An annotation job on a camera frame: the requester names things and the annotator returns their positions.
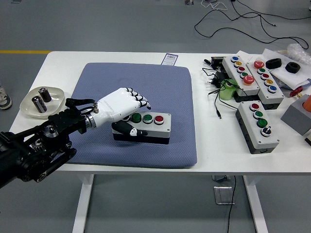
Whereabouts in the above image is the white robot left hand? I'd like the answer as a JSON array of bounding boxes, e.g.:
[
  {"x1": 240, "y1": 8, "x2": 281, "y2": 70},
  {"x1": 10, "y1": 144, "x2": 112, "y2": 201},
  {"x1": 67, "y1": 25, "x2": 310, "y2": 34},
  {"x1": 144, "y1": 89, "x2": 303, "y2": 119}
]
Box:
[{"x1": 93, "y1": 87, "x2": 152, "y2": 138}]

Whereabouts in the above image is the grey three-button control box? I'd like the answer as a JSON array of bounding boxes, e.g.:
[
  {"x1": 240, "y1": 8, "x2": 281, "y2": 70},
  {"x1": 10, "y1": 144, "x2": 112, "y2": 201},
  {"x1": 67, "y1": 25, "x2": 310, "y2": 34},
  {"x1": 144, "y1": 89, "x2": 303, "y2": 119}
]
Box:
[{"x1": 111, "y1": 112, "x2": 172, "y2": 145}]

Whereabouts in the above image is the five-button box red mushroom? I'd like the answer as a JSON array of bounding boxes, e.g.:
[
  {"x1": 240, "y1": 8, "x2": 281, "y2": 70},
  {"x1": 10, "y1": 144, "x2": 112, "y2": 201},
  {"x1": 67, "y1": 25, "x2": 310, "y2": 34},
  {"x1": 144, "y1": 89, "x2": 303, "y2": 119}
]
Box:
[
  {"x1": 222, "y1": 56, "x2": 262, "y2": 103},
  {"x1": 245, "y1": 60, "x2": 285, "y2": 111}
]

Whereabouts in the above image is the grey four-button selector box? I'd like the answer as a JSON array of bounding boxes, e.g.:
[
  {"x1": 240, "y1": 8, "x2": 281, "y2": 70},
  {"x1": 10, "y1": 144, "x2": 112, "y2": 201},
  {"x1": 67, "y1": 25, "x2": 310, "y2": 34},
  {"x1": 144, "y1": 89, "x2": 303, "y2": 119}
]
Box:
[{"x1": 235, "y1": 100, "x2": 280, "y2": 155}]

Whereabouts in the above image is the blue-grey padded mat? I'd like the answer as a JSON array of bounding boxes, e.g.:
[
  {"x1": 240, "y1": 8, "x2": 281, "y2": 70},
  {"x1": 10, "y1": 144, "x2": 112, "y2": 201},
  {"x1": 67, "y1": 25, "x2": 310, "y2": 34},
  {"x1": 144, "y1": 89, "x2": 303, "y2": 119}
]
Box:
[{"x1": 69, "y1": 62, "x2": 198, "y2": 169}]

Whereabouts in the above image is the purple label sticker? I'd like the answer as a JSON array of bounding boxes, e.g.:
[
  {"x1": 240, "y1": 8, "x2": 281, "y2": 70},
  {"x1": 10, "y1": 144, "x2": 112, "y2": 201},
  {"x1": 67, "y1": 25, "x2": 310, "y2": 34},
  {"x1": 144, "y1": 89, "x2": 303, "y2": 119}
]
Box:
[{"x1": 162, "y1": 53, "x2": 179, "y2": 66}]

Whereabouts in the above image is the dark cylindrical battery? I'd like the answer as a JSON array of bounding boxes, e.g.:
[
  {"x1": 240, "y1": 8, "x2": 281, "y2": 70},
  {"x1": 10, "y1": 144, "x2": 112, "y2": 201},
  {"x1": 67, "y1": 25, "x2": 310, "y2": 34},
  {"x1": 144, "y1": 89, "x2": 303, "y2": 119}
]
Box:
[
  {"x1": 38, "y1": 87, "x2": 52, "y2": 103},
  {"x1": 32, "y1": 95, "x2": 48, "y2": 114}
]

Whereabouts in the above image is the white shallow dish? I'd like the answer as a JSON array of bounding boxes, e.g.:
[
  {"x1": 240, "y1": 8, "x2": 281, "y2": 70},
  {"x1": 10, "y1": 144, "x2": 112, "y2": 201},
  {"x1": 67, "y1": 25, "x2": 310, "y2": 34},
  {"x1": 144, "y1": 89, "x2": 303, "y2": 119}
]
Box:
[{"x1": 19, "y1": 86, "x2": 66, "y2": 120}]

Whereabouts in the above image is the black power adapter plug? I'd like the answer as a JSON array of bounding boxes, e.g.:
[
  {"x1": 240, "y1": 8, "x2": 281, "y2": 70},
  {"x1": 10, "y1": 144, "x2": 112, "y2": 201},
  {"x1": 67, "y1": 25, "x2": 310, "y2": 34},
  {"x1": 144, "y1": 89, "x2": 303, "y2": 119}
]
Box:
[{"x1": 206, "y1": 72, "x2": 228, "y2": 88}]

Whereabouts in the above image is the white table leg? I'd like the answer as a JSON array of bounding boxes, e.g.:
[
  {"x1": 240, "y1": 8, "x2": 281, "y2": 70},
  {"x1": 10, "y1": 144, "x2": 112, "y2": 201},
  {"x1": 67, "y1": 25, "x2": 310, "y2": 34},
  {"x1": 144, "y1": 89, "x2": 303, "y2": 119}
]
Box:
[
  {"x1": 72, "y1": 173, "x2": 95, "y2": 233},
  {"x1": 242, "y1": 175, "x2": 269, "y2": 233}
]

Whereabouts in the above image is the black electronic device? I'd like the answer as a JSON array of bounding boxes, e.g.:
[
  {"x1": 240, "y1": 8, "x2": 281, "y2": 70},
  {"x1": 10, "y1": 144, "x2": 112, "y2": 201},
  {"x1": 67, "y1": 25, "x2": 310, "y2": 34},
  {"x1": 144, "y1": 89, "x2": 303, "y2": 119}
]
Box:
[{"x1": 203, "y1": 56, "x2": 225, "y2": 71}]

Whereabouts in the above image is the grey white shoe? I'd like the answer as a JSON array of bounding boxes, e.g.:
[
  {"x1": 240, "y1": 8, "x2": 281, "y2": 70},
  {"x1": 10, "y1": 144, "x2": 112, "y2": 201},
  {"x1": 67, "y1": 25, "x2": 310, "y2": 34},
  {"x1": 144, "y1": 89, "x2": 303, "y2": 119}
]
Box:
[{"x1": 0, "y1": 82, "x2": 13, "y2": 111}]

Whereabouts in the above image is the metal floor socket plate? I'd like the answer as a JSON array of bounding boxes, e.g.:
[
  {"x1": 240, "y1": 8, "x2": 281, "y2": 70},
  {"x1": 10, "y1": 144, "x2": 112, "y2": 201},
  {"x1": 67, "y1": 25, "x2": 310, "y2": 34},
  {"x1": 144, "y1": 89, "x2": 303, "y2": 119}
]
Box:
[{"x1": 213, "y1": 186, "x2": 236, "y2": 205}]

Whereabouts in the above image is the white foam board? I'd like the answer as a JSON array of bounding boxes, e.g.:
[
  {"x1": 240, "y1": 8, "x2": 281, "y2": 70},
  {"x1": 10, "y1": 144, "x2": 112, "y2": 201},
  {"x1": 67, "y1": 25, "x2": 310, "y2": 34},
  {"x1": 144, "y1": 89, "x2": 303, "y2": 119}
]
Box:
[{"x1": 261, "y1": 48, "x2": 311, "y2": 91}]

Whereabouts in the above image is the grey block box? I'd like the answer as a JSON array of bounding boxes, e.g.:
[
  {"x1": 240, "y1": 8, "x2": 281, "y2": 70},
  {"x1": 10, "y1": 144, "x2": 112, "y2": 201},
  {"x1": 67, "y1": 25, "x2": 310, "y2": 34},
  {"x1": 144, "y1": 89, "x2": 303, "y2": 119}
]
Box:
[{"x1": 280, "y1": 94, "x2": 311, "y2": 137}]

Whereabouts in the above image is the red knob tool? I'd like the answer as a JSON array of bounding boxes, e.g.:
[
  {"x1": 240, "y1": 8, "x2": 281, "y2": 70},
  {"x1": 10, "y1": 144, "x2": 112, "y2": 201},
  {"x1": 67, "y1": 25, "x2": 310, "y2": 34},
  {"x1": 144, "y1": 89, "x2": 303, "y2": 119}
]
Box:
[{"x1": 290, "y1": 85, "x2": 305, "y2": 98}]

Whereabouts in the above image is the clear bubble wrap bag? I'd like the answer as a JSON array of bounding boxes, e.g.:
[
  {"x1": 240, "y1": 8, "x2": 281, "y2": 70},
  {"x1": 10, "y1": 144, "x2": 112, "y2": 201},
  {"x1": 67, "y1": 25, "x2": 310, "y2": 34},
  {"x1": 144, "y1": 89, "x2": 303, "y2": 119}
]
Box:
[{"x1": 286, "y1": 43, "x2": 311, "y2": 65}]

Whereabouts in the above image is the orange cylinder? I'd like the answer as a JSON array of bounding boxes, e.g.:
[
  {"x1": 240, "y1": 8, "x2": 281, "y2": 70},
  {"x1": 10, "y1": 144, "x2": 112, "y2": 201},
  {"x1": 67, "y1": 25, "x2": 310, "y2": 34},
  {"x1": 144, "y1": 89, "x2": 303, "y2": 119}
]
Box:
[{"x1": 302, "y1": 94, "x2": 311, "y2": 111}]

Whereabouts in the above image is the black adapter cord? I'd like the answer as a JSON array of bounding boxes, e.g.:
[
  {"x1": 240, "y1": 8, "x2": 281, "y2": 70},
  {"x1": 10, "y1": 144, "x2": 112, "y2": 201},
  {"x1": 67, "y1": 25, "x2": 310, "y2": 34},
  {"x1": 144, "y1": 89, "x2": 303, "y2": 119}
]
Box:
[{"x1": 202, "y1": 67, "x2": 242, "y2": 120}]

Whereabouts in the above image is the white floor cable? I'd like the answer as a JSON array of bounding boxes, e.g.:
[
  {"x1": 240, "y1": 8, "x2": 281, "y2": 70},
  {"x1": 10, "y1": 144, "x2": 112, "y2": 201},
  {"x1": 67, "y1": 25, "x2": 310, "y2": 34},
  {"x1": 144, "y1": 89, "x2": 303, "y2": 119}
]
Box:
[{"x1": 201, "y1": 0, "x2": 228, "y2": 11}]

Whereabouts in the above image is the black cable under table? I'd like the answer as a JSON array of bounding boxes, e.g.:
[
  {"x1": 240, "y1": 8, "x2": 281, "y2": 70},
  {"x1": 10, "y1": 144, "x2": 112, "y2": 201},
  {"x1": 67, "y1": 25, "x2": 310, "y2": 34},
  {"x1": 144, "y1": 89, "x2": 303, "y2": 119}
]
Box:
[{"x1": 225, "y1": 175, "x2": 238, "y2": 233}]

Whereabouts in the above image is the black foam ring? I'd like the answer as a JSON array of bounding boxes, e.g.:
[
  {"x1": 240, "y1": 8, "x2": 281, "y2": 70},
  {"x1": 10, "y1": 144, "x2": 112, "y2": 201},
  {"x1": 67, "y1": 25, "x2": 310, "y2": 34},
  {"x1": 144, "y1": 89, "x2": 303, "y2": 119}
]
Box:
[
  {"x1": 265, "y1": 58, "x2": 283, "y2": 70},
  {"x1": 284, "y1": 62, "x2": 302, "y2": 74}
]

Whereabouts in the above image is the long black floor cable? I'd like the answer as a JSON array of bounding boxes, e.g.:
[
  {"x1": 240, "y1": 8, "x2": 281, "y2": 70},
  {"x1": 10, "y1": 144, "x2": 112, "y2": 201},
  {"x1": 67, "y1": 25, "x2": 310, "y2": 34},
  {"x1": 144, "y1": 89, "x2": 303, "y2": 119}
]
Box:
[{"x1": 194, "y1": 0, "x2": 311, "y2": 50}]

